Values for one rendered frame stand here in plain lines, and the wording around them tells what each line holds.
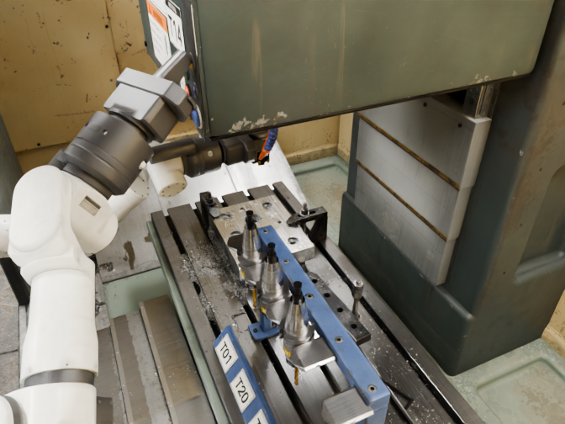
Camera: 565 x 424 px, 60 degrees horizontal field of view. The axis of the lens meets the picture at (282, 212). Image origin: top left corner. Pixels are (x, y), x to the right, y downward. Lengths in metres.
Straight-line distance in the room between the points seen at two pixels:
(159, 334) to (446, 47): 1.11
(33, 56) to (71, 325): 1.59
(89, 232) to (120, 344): 0.96
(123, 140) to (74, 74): 1.46
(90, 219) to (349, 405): 0.47
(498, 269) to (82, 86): 1.60
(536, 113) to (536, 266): 0.56
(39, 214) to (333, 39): 0.47
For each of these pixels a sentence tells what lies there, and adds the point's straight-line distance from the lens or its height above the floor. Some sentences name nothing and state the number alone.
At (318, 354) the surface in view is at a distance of 0.86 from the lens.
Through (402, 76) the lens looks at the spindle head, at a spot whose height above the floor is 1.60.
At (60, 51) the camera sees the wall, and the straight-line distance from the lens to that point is 2.05.
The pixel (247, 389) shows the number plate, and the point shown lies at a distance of 1.14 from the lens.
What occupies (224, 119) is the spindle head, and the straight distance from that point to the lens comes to 0.74.
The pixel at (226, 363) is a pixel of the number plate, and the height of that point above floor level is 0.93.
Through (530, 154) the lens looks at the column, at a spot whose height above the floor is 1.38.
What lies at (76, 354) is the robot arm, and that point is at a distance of 0.54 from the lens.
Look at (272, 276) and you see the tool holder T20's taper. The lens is 0.91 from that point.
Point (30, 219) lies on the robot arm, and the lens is 0.60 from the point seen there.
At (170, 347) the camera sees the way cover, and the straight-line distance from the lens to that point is 1.50.
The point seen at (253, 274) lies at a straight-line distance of 0.99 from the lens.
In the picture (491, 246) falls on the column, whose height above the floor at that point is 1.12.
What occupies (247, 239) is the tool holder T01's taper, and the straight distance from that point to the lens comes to 0.99.
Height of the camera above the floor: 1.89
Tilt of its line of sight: 36 degrees down
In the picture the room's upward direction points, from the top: straight up
